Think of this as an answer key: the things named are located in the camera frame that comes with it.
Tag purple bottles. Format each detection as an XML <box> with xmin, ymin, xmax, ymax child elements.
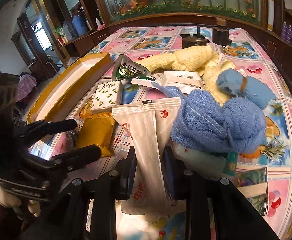
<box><xmin>280</xmin><ymin>22</ymin><xmax>292</xmax><ymax>43</ymax></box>

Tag blue terry towel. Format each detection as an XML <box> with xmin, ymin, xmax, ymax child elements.
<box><xmin>154</xmin><ymin>69</ymin><xmax>276</xmax><ymax>154</ymax></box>

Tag green white herbal packet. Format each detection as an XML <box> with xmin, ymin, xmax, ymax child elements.
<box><xmin>112</xmin><ymin>54</ymin><xmax>151</xmax><ymax>81</ymax></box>

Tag white paper sachet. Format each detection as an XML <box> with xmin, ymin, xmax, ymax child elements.
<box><xmin>131</xmin><ymin>70</ymin><xmax>205</xmax><ymax>94</ymax></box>

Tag yellow cardboard box tray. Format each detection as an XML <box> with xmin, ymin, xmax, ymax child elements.
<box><xmin>26</xmin><ymin>53</ymin><xmax>113</xmax><ymax>124</ymax></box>

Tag blue thermos flask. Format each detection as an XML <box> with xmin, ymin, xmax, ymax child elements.
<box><xmin>72</xmin><ymin>15</ymin><xmax>89</xmax><ymax>37</ymax></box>

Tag white striped plastic packet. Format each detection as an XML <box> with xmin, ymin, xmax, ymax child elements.
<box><xmin>112</xmin><ymin>98</ymin><xmax>186</xmax><ymax>216</ymax></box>

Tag yellow foil pouch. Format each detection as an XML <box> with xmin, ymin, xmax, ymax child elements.
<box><xmin>76</xmin><ymin>112</ymin><xmax>115</xmax><ymax>157</ymax></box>

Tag black jar with cork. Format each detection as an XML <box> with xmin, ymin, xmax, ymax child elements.
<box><xmin>212</xmin><ymin>27</ymin><xmax>232</xmax><ymax>46</ymax></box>

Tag purple covered table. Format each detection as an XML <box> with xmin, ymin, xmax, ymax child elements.
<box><xmin>16</xmin><ymin>73</ymin><xmax>37</xmax><ymax>102</ymax></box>

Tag white gloved left hand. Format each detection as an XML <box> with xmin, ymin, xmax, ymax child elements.
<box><xmin>0</xmin><ymin>186</ymin><xmax>41</xmax><ymax>217</ymax></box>

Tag yellow terry towel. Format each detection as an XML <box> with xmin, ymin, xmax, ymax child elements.
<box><xmin>136</xmin><ymin>45</ymin><xmax>236</xmax><ymax>106</ymax></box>

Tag avocado print tissue pack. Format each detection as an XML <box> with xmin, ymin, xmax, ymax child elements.
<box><xmin>90</xmin><ymin>81</ymin><xmax>122</xmax><ymax>114</ymax></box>

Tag cartoon pink tablecloth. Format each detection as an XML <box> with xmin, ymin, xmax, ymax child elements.
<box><xmin>27</xmin><ymin>26</ymin><xmax>292</xmax><ymax>239</ymax></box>

